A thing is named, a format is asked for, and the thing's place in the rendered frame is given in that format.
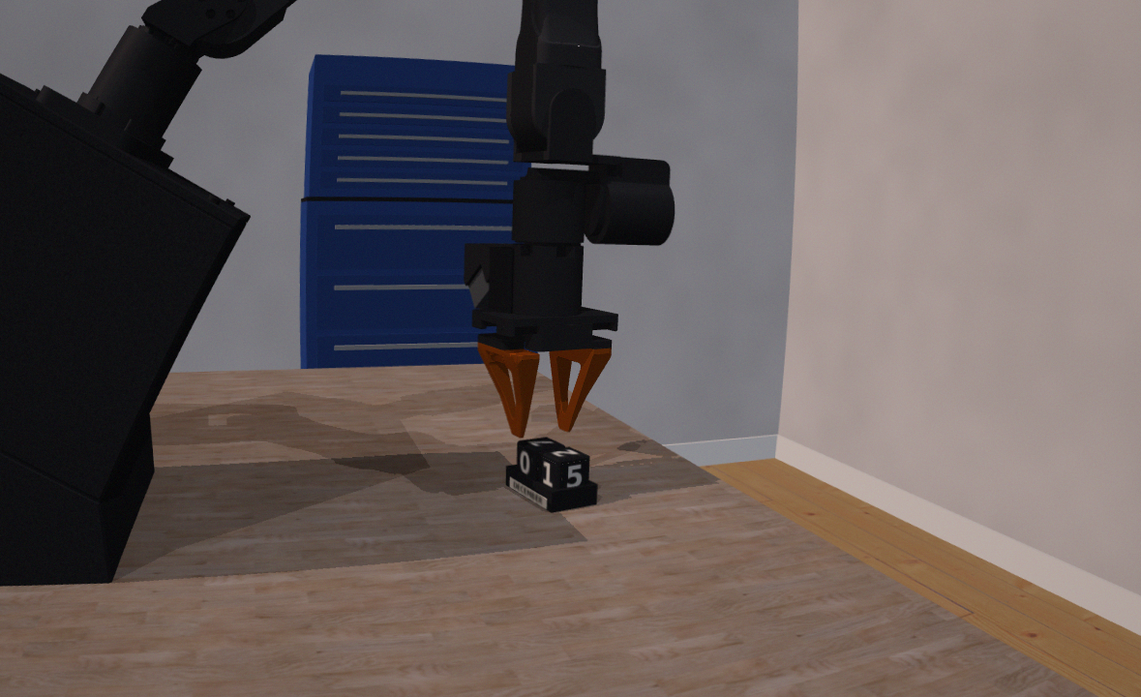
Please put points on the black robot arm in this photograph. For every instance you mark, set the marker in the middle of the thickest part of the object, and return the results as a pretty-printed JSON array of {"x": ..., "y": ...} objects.
[{"x": 555, "y": 109}]

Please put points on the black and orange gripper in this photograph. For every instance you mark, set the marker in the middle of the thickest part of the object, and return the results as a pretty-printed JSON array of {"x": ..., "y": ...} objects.
[{"x": 547, "y": 316}]

